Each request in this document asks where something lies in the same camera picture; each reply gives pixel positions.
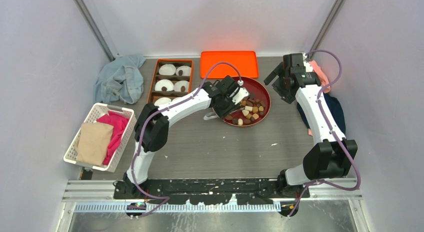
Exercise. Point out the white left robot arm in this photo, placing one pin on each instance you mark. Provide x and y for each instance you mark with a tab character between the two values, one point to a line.
154	122

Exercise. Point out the white paper cup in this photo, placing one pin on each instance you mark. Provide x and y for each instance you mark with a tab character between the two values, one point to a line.
167	69
162	100
179	84
164	83
186	70

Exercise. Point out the orange box lid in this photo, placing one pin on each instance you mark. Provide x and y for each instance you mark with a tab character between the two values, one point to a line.
244	61

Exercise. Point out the aluminium frame rail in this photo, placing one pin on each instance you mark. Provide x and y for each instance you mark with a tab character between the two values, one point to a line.
98	197

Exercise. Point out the light blue cloth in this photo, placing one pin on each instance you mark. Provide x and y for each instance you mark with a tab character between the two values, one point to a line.
120	80

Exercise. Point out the beige cloth in basket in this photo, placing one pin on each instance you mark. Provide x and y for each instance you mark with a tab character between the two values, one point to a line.
93	143

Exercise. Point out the salmon pink cloth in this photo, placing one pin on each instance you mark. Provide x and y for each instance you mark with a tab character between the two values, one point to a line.
322	77

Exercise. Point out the silver metal tongs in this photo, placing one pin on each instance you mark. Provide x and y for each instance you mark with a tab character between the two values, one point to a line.
213	115

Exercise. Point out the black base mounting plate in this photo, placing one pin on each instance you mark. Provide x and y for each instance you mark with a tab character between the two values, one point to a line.
250	191

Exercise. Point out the round red lacquer tray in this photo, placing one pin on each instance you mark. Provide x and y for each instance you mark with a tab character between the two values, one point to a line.
259	99

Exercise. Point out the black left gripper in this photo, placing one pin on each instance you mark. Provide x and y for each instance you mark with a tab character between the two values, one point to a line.
222	113

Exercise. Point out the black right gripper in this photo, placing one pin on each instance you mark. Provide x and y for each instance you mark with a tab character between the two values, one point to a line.
286	95

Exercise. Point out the pink cloth in basket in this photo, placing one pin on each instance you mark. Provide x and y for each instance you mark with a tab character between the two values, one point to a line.
119	124

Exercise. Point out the orange chocolate box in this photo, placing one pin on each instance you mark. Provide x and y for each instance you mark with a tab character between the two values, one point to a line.
154	95

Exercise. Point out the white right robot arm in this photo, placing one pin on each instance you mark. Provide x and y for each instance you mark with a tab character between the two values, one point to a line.
332	154

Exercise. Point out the navy blue cloth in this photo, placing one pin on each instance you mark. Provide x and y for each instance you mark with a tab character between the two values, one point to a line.
336	111

